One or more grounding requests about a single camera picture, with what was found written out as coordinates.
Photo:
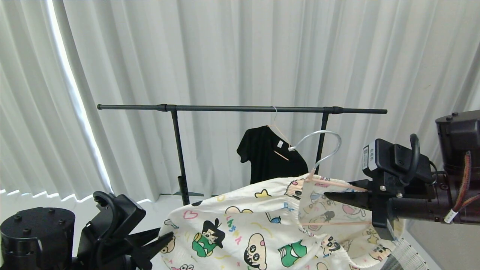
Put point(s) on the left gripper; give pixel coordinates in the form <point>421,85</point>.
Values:
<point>120,260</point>

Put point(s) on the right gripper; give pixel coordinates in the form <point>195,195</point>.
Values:
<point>412,210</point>

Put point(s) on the pink clothes hanger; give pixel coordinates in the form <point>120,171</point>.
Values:
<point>279,135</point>
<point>337,184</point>

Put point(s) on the cream printed garment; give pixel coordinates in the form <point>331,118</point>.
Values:
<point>240,232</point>

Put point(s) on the black short-sleeved shirt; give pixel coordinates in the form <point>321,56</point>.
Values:
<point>262,157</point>

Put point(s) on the white laundry basket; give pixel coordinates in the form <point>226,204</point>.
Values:
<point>408,258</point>

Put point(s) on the black clothes rack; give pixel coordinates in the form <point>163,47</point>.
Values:
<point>225,108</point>

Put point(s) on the white curtain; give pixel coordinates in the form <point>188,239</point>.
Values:
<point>225,56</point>

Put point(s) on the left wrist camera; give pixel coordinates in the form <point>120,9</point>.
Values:
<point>123,213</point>

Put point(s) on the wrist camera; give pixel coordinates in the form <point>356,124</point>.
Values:
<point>123,213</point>
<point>386,157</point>

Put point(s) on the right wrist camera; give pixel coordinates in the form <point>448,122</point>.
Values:
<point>386,157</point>

